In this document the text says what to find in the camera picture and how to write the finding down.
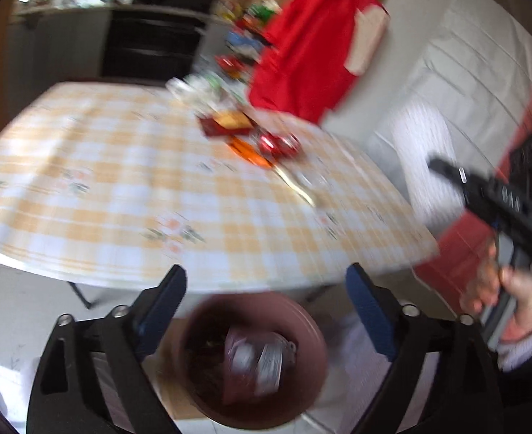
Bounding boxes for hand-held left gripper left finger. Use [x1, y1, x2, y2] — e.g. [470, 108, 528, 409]
[26, 264, 188, 434]

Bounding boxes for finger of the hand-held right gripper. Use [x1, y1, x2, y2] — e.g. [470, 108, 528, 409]
[429, 157, 476, 200]

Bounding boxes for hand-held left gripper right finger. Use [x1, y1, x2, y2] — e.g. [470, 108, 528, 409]
[345, 262, 504, 434]

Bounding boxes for maroon plastic bin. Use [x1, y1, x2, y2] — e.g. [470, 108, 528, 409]
[174, 294, 329, 430]

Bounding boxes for person's right hand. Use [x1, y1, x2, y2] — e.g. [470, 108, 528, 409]
[460, 242, 532, 343]

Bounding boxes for person's right leg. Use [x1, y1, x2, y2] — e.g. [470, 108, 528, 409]
[325, 312, 434, 434]

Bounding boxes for cream plastic strip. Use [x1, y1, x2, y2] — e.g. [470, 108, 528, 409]
[275, 167, 318, 206]

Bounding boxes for yellow checked tablecloth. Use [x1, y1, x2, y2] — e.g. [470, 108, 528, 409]
[0, 81, 439, 292]

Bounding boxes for red shiny wrapper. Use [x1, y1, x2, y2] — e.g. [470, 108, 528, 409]
[257, 130, 302, 159]

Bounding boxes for red apron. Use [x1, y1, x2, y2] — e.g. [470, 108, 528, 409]
[247, 0, 391, 125]

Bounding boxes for orange wrapper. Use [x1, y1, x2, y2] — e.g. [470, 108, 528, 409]
[227, 136, 273, 166]

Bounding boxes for dark red packet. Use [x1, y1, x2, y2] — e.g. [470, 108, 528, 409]
[198, 111, 258, 139]

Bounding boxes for clear plastic wrapper bundle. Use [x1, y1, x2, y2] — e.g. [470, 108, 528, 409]
[166, 72, 231, 114]

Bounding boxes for blue bag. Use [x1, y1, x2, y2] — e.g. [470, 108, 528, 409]
[225, 27, 269, 57]

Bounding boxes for red bag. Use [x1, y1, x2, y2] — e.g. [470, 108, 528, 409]
[215, 53, 251, 77]

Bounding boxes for black built-in oven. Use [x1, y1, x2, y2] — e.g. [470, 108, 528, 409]
[100, 7, 210, 82]

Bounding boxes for grey base cabinets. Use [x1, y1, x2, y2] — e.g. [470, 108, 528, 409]
[8, 9, 113, 95]

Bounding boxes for white wall sheet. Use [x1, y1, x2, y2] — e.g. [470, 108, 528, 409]
[325, 0, 532, 236]

